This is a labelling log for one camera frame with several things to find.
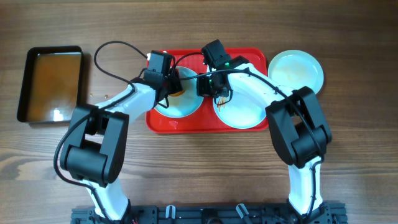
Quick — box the white plate top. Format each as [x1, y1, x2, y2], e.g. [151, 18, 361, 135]
[155, 78, 204, 118]

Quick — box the white plate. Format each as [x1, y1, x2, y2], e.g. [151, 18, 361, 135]
[213, 93, 266, 129]
[268, 50, 325, 94]
[155, 78, 204, 118]

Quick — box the orange green sponge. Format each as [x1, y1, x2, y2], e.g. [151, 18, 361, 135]
[169, 69, 184, 96]

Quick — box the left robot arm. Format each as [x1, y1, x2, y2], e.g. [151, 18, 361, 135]
[53, 50, 180, 223]

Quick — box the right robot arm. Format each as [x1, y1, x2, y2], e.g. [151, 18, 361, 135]
[197, 40, 331, 223]

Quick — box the red plastic tray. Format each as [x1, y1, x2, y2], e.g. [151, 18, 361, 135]
[146, 47, 268, 134]

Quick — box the black water basin tray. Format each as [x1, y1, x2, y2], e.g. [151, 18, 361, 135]
[16, 45, 84, 124]

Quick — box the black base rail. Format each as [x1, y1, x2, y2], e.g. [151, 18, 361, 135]
[70, 202, 348, 224]

